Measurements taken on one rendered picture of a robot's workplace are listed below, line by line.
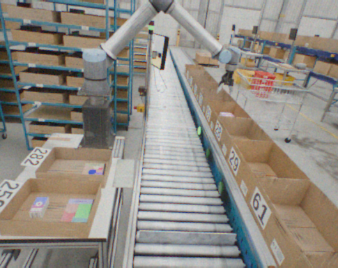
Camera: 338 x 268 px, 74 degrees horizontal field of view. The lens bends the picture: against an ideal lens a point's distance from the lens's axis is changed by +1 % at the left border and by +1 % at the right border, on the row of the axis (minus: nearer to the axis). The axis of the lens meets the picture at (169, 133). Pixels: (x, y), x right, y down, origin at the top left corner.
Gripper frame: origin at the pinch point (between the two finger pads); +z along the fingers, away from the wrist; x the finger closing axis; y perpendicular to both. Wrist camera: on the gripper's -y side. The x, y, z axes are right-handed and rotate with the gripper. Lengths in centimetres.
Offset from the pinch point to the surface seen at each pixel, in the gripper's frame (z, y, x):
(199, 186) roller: 43, 70, -26
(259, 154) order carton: 23, 59, 14
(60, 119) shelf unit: 64, -58, -163
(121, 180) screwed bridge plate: 42, 69, -76
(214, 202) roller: 43, 84, -19
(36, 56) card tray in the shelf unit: -3, -59, -179
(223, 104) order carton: 16.0, -19.2, 8.3
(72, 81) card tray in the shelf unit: 19, -60, -146
